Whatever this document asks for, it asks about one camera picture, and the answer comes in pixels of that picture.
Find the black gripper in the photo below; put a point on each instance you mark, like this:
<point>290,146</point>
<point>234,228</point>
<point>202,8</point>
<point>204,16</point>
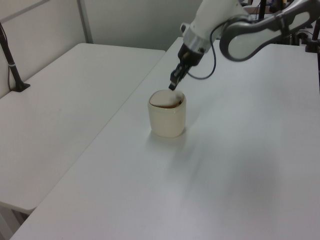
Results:
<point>191,56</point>

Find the beige trash bin lid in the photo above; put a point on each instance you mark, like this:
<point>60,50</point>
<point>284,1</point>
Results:
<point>163,98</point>

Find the cream plastic trash bin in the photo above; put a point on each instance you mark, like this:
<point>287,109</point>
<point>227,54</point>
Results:
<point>167,122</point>

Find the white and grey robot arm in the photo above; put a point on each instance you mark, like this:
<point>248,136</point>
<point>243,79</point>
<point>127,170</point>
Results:
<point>240,42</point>

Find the white side table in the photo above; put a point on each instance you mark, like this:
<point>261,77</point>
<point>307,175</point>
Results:
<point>62,112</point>

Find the black clamp stand with pole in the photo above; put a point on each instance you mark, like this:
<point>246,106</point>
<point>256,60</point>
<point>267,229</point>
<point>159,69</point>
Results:
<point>312,45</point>

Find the grey partition frame post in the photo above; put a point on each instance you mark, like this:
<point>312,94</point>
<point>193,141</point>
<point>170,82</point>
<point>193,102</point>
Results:
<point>85,21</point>

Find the black camera pole with clamp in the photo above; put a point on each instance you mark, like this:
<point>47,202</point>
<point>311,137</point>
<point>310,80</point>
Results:
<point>12,65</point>

